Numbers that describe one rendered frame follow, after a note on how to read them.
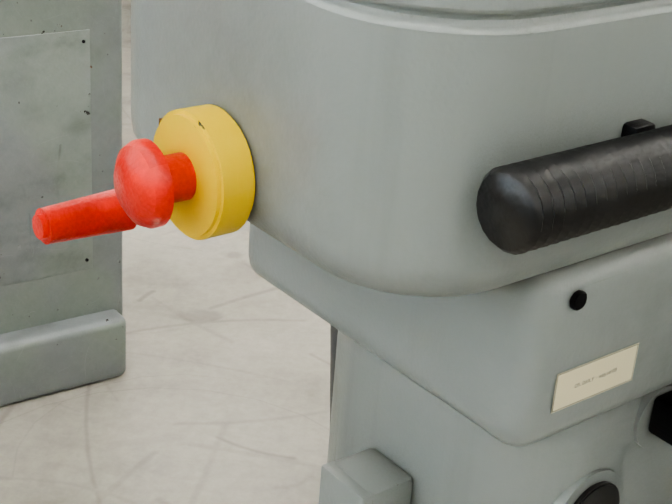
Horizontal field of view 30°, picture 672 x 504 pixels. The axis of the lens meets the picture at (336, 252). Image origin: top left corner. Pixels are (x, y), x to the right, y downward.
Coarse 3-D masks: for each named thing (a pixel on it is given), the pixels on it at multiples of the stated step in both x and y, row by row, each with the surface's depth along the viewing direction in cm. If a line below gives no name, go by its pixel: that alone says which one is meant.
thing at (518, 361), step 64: (256, 256) 75; (640, 256) 61; (384, 320) 66; (448, 320) 62; (512, 320) 58; (576, 320) 59; (640, 320) 63; (448, 384) 63; (512, 384) 60; (576, 384) 61; (640, 384) 65
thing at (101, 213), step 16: (112, 192) 67; (48, 208) 65; (64, 208) 65; (80, 208) 65; (96, 208) 66; (112, 208) 66; (32, 224) 65; (48, 224) 64; (64, 224) 65; (80, 224) 65; (96, 224) 66; (112, 224) 66; (128, 224) 67; (48, 240) 65; (64, 240) 65
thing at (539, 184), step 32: (640, 128) 53; (544, 160) 48; (576, 160) 49; (608, 160) 50; (640, 160) 51; (480, 192) 49; (512, 192) 47; (544, 192) 47; (576, 192) 48; (608, 192) 49; (640, 192) 50; (480, 224) 49; (512, 224) 48; (544, 224) 47; (576, 224) 48; (608, 224) 50
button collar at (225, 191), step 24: (168, 120) 57; (192, 120) 55; (216, 120) 55; (168, 144) 57; (192, 144) 55; (216, 144) 55; (240, 144) 55; (216, 168) 54; (240, 168) 55; (216, 192) 55; (240, 192) 55; (192, 216) 57; (216, 216) 55; (240, 216) 56
